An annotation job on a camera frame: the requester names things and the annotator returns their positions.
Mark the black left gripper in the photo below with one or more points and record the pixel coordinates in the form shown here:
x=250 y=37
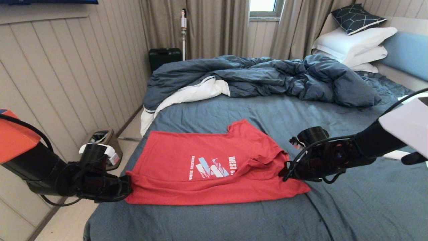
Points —
x=112 y=189

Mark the white flat remote control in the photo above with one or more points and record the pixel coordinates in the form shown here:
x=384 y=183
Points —
x=396 y=154

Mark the blue headboard cushion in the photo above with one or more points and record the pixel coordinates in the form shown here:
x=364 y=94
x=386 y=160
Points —
x=408 y=52

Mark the window with grey frame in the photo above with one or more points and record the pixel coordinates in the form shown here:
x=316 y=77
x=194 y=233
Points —
x=264 y=6

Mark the wall-mounted television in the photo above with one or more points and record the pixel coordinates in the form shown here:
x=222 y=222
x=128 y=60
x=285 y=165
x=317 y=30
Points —
x=50 y=1

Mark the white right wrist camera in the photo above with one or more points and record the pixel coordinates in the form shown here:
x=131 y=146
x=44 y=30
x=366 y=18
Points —
x=296 y=142

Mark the black plastic bin liner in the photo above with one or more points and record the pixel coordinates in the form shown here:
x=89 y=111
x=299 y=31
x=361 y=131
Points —
x=99 y=136

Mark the red printed t-shirt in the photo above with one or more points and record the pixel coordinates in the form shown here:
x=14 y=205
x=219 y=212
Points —
x=174 y=157

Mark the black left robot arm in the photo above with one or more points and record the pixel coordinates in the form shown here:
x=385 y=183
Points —
x=30 y=160

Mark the black suitcase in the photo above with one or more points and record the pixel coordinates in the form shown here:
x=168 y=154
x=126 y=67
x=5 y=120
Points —
x=164 y=57

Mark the taupe trash bin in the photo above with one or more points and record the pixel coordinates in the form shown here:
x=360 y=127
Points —
x=115 y=144

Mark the dark geometric patterned cushion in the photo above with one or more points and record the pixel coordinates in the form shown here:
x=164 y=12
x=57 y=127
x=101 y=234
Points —
x=356 y=18

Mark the white blanket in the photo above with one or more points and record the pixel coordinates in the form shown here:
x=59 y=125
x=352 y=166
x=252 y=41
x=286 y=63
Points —
x=200 y=91

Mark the white stick vacuum cleaner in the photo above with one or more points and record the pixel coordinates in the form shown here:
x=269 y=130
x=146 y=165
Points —
x=183 y=28

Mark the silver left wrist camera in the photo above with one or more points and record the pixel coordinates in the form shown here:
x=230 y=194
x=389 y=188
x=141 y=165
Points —
x=113 y=159

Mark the large white pillow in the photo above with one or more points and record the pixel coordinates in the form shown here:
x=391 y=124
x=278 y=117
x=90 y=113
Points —
x=349 y=42

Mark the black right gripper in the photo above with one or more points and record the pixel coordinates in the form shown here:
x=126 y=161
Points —
x=301 y=169

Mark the bed with blue sheet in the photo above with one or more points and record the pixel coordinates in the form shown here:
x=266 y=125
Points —
x=284 y=113

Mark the dark blue crumpled duvet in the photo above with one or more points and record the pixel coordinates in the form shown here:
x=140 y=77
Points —
x=267 y=76

